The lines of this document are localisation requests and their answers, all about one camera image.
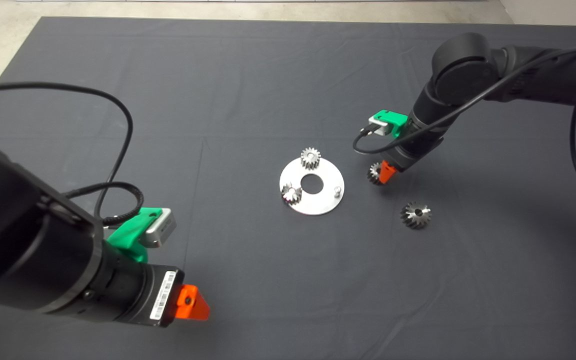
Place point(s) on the left green camera mount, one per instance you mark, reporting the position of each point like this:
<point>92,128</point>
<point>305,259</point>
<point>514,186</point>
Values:
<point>128,240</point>

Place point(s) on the right silver camera box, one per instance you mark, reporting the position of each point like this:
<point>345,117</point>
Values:
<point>379,129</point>

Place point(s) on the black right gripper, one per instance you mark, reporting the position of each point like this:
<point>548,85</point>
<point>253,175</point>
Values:
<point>413,152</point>

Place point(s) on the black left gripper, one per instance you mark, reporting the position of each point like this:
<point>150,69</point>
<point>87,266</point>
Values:
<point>160,295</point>

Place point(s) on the silver camera box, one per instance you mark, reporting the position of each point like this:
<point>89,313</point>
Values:
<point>379,129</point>
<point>163,230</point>

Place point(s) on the large steel gear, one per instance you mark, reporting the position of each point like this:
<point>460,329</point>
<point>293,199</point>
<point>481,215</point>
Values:
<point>410,220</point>

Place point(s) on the right green camera mount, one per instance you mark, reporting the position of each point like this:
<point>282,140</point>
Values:
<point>393,120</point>

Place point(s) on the small steel gear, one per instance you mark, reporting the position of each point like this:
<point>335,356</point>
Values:
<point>294,197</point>
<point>310,164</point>
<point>373,172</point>

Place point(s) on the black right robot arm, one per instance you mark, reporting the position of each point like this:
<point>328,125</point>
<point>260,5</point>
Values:
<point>463,70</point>

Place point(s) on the dark grey table cloth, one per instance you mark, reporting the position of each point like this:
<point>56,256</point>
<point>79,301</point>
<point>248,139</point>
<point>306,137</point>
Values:
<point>268,75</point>

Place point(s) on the left silver camera box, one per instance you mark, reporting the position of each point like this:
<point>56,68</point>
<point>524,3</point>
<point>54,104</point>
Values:
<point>163,230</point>

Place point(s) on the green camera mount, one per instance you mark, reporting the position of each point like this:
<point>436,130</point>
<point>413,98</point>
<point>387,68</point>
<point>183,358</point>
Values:
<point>128,240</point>
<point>393,120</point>

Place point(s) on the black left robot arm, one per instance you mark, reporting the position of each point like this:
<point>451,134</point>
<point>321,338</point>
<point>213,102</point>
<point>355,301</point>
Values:
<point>18,240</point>

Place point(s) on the round metal plate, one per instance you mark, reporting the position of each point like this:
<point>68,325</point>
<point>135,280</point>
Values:
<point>318,205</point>

